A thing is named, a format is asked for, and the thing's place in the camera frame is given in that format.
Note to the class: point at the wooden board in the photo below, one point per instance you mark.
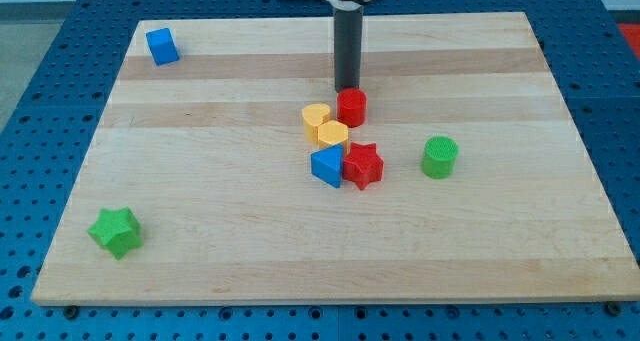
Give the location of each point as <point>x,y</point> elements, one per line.
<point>209,154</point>

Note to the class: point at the red cylinder block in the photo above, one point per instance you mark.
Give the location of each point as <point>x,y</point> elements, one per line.
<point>351,107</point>

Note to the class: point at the blue cube block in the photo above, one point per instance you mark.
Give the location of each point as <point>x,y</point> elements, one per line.
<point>161,46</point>

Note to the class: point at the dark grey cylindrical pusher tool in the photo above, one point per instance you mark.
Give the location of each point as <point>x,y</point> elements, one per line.
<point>347,48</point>

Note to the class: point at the green cylinder block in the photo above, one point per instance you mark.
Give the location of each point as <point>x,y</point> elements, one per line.
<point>439,157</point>

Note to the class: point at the yellow pentagon block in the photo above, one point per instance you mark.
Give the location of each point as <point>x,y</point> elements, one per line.
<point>333,133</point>

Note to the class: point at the green star block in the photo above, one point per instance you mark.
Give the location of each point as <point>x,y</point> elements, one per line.
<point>117,231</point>

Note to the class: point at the yellow heart block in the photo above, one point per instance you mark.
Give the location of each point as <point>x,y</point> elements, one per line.
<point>313,116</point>

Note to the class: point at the blue triangle block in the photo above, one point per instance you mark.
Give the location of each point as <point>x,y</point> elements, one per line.
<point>326,164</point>

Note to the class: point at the red star block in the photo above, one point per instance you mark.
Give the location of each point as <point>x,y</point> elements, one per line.
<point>362,165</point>

